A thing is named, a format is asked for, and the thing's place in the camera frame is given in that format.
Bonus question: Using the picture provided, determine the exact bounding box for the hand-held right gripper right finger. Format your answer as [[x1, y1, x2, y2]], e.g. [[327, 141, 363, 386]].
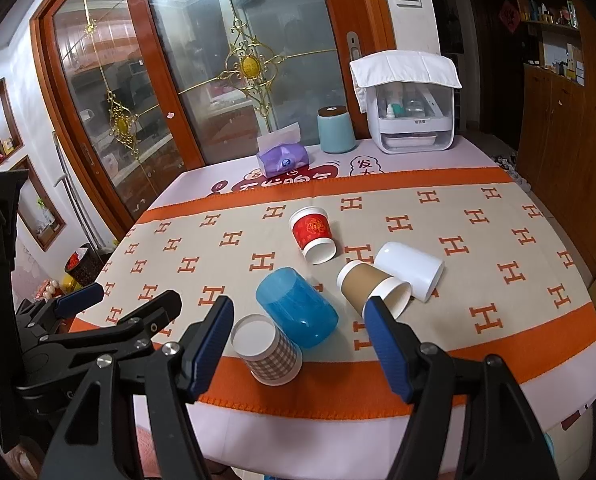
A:
[[363, 296, 561, 480]]

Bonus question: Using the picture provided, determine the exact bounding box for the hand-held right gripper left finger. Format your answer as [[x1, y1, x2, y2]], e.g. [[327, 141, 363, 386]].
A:
[[40, 295, 236, 480]]

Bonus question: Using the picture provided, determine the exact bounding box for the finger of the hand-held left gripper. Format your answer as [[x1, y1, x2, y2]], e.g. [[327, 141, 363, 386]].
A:
[[37, 289, 184, 392], [14, 282, 104, 342]]

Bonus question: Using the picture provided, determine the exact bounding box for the checked paper cup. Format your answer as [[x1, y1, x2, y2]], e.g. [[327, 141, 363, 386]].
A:
[[231, 313, 303, 386]]

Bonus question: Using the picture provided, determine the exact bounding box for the brown paper cup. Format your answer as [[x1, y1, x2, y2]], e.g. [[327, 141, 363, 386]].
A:
[[336, 260, 412, 320]]

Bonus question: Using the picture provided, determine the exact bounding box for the white cup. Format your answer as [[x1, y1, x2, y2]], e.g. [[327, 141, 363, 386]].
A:
[[374, 241, 445, 303]]

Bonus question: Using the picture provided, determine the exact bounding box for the blue plastic cup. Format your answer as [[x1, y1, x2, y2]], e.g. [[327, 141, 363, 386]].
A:
[[255, 267, 340, 348]]

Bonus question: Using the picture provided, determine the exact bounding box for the red paper cup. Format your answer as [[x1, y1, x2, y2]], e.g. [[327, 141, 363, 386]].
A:
[[289, 206, 337, 265]]

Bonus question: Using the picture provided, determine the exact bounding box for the dark waste bin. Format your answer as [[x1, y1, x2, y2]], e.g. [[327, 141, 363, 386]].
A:
[[64, 242, 112, 292]]

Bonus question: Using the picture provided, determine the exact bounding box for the metal pole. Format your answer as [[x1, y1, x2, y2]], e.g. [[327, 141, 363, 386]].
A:
[[53, 130, 100, 261]]

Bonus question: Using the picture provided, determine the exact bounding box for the pink printed tablecloth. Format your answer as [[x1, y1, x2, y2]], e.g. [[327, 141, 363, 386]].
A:
[[128, 137, 596, 477]]

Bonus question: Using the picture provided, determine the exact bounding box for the orange patterned blanket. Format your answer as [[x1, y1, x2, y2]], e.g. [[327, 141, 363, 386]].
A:
[[68, 165, 596, 407]]

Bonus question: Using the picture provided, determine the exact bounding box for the purple tissue pack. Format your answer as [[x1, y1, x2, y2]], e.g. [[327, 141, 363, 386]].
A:
[[256, 124, 311, 177]]

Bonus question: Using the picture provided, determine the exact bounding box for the white storage box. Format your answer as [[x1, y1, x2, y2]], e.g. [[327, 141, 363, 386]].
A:
[[368, 80, 459, 154]]

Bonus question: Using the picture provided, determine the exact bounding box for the teal canister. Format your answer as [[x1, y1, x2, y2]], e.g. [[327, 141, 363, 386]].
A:
[[317, 106, 357, 154]]

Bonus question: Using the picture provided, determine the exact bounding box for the wooden glass sliding door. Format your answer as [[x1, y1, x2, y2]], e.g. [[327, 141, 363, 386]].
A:
[[30, 0, 397, 242]]

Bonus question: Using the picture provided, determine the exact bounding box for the white folded cloth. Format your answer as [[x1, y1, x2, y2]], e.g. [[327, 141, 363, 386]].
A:
[[349, 51, 463, 114]]

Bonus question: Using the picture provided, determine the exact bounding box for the wooden shelf cabinet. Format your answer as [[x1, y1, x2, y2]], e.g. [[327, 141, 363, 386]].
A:
[[508, 0, 596, 281]]

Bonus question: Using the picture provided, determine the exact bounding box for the red door decoration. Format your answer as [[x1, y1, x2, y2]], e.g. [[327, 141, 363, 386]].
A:
[[500, 2, 519, 34]]

